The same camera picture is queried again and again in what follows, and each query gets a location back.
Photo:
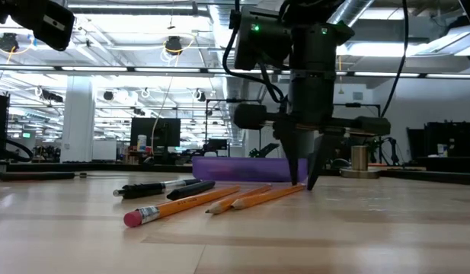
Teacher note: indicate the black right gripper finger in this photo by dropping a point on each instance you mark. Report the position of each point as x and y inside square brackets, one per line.
[289, 152]
[318, 160]

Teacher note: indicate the orange pencil pink eraser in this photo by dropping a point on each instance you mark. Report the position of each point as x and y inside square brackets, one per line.
[181, 203]
[238, 198]
[269, 196]

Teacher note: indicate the purple translucent supply box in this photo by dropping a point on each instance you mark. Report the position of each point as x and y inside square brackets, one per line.
[238, 169]

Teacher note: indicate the black pen white lettering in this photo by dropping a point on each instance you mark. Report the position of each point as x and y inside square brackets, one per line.
[189, 190]

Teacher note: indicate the clear barrel ballpoint pen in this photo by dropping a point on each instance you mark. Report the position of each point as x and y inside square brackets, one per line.
[143, 189]

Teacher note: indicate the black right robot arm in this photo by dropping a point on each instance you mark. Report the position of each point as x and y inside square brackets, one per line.
[314, 45]

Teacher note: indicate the black background robot arm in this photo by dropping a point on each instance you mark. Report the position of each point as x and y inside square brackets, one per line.
[387, 148]
[267, 149]

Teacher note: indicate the black tubular stand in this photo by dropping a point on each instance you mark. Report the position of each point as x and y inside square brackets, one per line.
[362, 105]
[234, 100]

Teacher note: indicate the small black monitor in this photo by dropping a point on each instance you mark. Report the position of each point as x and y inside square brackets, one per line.
[217, 144]

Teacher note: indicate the white building pillar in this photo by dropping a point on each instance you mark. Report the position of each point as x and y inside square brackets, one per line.
[78, 122]

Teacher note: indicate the black equipment rack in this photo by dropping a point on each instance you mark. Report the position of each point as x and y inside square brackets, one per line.
[448, 144]

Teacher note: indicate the large black monitor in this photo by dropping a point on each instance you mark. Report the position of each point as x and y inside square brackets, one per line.
[154, 131]

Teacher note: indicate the white canister blue label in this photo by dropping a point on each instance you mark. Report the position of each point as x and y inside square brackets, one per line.
[142, 142]

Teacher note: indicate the white cabinet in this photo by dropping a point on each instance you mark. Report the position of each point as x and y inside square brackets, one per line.
[104, 150]

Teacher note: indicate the silver metal post with base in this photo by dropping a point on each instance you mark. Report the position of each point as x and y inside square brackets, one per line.
[359, 158]

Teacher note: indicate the silver ventilation duct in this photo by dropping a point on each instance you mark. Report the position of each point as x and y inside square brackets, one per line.
[352, 9]

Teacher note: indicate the black aluminium table frame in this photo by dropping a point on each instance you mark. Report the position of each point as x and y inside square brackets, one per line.
[429, 177]

